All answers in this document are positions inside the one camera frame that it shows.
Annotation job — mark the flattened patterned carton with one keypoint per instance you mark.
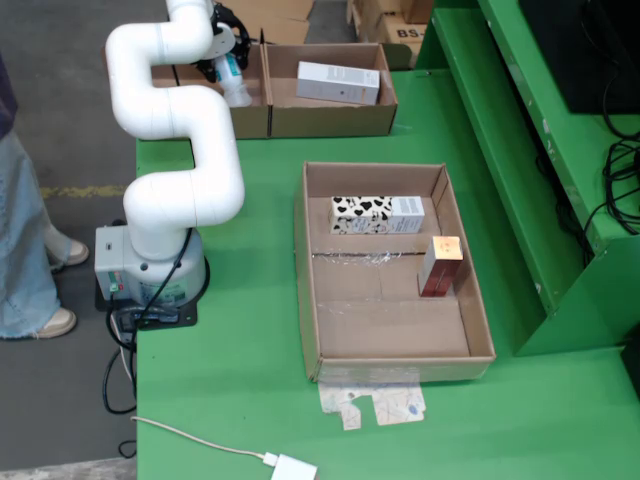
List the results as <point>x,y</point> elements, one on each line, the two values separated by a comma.
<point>395,405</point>

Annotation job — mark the small carton with metallic top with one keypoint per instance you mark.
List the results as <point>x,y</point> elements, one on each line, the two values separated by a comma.
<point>442,270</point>

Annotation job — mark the person in purple shirt, jeans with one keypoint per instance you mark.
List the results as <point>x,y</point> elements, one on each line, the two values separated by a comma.
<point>20,225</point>

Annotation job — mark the large cardboard tray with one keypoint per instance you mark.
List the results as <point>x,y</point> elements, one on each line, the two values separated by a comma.
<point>390,330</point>

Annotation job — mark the cow print carton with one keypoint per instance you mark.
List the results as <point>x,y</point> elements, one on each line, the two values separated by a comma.
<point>375,215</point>

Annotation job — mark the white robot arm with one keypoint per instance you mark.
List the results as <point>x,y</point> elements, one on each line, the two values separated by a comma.
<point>165,110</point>

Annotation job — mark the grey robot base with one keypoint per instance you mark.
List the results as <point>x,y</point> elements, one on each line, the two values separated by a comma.
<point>112,250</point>

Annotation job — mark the flat cardboard sheet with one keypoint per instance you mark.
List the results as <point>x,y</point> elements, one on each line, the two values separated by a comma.
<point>280,20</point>

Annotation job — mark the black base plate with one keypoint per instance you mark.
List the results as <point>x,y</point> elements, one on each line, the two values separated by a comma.
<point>170,320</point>

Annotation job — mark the plain cardboard box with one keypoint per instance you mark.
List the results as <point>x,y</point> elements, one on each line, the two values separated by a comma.
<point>417,10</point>
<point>367,20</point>

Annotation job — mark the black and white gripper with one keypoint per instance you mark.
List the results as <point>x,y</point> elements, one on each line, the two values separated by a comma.
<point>224,42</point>

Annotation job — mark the beige shoe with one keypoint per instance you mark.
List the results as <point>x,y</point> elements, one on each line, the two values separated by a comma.
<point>75,252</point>
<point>55,325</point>

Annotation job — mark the white carton with orange stripe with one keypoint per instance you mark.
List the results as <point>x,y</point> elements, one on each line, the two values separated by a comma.
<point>335,82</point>

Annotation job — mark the cardboard box printed BS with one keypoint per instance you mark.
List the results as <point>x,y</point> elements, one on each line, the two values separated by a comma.
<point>405,30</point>

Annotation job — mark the white teal spray bottle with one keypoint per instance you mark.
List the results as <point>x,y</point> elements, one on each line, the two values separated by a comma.
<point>237,90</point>

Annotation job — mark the green metal shelf unit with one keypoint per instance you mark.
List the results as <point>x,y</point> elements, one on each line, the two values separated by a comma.
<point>500,175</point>

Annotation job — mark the white power adapter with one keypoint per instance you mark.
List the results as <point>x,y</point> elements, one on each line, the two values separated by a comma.
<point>295,467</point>

